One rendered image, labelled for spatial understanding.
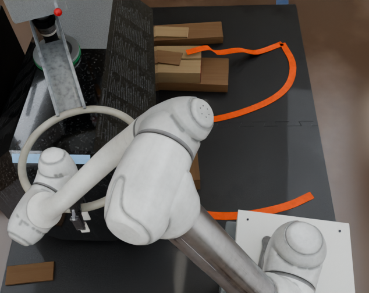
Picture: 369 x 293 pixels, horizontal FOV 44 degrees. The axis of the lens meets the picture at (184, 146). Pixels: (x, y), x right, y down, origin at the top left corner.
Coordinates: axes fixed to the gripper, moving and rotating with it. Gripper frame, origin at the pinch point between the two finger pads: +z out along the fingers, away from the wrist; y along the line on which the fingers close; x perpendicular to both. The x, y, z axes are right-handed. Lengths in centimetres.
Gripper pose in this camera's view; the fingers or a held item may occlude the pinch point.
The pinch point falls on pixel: (84, 221)
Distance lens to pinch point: 170.1
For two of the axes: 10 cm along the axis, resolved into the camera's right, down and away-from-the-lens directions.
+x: -10.0, 0.9, 0.0
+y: -0.8, -8.0, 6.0
